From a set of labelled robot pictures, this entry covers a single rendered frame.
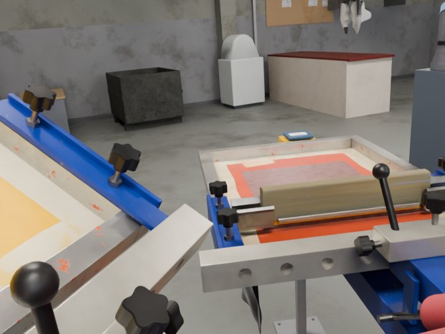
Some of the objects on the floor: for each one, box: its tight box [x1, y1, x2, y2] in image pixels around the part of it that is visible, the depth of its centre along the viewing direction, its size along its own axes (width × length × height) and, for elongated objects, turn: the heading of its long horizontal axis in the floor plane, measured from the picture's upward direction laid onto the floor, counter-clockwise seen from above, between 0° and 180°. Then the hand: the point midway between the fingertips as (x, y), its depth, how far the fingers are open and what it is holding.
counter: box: [268, 51, 395, 119], centre depth 744 cm, size 81×252×86 cm, turn 34°
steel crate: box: [105, 67, 184, 131], centre depth 704 cm, size 101×120×83 cm
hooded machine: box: [218, 34, 265, 109], centre depth 788 cm, size 71×59×128 cm
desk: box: [19, 88, 70, 134], centre depth 657 cm, size 63×120×64 cm, turn 34°
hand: (349, 29), depth 133 cm, fingers open, 4 cm apart
